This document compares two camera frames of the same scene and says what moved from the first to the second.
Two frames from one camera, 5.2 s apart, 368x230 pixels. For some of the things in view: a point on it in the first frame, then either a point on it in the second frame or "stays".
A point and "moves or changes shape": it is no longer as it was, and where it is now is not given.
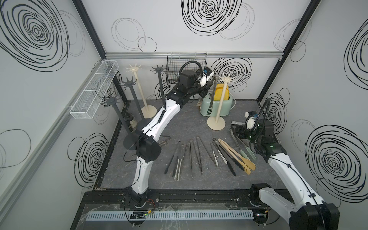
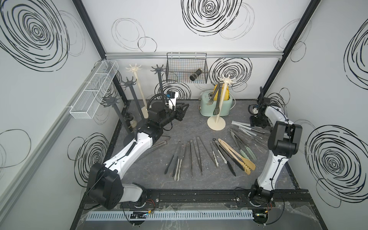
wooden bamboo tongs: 247,165 stays
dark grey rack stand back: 159,70 stays
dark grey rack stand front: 130,139 stays
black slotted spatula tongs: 210,108 moves or changes shape
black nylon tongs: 228,157 stays
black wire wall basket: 174,61 stays
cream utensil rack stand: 216,123 stays
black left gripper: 204,90 -> 179,115
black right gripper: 243,128 -> 253,121
